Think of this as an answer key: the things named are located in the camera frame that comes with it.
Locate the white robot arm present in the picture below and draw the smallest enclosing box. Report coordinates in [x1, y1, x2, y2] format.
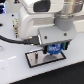
[18, 0, 83, 52]

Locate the blue gear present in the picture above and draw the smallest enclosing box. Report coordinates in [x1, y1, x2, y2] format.
[47, 43, 62, 54]

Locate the black peg base plate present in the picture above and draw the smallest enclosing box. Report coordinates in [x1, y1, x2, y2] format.
[25, 49, 65, 68]

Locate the black cable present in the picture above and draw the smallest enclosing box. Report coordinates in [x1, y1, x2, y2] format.
[0, 32, 40, 45]

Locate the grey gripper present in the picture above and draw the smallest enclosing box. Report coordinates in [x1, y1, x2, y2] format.
[38, 24, 77, 54]

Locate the left metal peg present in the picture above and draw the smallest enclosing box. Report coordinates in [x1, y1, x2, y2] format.
[34, 52, 39, 62]

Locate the beige multi-pin connector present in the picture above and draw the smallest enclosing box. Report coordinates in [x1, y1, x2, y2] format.
[12, 18, 18, 34]

